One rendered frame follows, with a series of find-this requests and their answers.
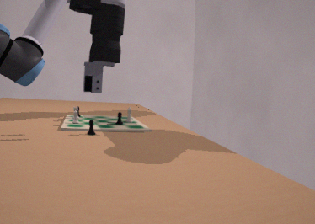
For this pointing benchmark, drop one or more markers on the white chess bishop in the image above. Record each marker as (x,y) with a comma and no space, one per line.
(129,116)

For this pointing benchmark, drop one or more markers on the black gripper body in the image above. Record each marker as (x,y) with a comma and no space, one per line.
(107,27)

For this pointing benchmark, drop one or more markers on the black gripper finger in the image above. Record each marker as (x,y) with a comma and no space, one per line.
(88,73)
(97,77)

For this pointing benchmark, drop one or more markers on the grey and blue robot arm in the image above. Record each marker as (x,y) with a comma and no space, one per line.
(20,59)

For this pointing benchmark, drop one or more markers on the green and white chessboard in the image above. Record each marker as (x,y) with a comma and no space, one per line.
(103,123)

